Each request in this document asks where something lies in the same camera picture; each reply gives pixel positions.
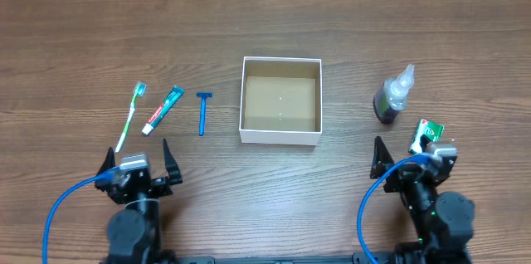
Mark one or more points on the green Dettol soap bar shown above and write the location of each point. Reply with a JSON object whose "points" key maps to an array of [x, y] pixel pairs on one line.
{"points": [[426, 132]]}

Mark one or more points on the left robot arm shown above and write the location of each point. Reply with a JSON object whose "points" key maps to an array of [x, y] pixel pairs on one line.
{"points": [[134, 233]]}

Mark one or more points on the green white toothbrush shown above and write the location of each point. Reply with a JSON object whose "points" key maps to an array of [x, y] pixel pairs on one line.
{"points": [[139, 91]]}

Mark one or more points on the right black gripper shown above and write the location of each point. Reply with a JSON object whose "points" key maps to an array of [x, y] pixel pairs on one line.
{"points": [[409, 178]]}

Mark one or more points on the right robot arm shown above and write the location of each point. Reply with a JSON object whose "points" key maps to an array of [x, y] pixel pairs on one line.
{"points": [[443, 221]]}

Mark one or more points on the green toothpaste tube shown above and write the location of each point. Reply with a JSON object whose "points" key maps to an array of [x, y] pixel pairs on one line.
{"points": [[172, 97]]}

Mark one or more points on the white cardboard box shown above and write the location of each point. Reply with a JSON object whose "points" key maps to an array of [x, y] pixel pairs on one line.
{"points": [[281, 100]]}

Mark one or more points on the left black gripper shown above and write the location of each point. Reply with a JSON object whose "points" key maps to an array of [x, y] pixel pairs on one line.
{"points": [[146, 187]]}

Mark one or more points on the blue disposable razor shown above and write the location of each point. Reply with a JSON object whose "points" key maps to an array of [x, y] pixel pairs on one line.
{"points": [[203, 109]]}

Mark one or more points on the clear hand wash bottle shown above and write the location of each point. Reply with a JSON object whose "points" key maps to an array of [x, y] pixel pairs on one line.
{"points": [[391, 98]]}

